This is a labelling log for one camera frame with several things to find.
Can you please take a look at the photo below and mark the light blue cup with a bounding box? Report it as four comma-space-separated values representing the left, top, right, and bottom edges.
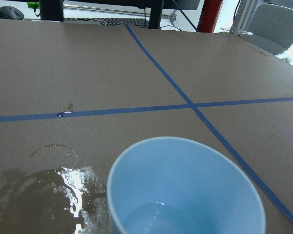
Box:
107, 136, 266, 234

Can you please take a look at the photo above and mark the black keyboard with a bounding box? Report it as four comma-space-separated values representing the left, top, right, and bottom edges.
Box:
64, 18, 149, 28

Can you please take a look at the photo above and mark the red thermos bottle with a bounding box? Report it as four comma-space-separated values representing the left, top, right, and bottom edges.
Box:
197, 0, 223, 33

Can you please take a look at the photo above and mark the black computer monitor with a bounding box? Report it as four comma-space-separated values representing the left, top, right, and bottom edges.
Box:
34, 0, 200, 29

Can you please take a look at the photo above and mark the grey office chair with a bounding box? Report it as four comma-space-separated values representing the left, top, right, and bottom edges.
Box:
243, 4, 293, 55

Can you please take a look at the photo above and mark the black computer mouse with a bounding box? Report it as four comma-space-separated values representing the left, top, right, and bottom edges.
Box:
0, 6, 24, 20

